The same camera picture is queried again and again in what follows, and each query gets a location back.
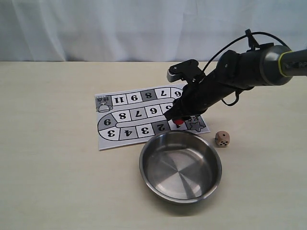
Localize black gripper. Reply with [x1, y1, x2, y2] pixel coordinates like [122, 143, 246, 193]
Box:
[165, 50, 264, 121]

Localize red cylinder game piece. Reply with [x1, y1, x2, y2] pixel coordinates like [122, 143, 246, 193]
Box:
[172, 119, 185, 126]

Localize wooden die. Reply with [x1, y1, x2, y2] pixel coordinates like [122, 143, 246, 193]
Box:
[215, 130, 230, 147]

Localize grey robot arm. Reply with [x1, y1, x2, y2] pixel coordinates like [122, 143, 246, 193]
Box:
[164, 45, 307, 121]

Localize paper number game board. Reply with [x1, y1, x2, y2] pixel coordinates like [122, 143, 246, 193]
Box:
[95, 83, 210, 150]

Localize round steel bowl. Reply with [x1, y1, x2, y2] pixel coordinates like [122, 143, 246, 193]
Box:
[139, 130, 223, 205]

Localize white backdrop curtain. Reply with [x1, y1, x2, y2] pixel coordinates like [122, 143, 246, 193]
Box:
[0, 0, 307, 61]

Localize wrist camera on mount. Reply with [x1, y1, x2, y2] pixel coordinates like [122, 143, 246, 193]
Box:
[166, 59, 204, 84]

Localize black cable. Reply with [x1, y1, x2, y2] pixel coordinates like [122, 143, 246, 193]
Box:
[202, 29, 292, 106]

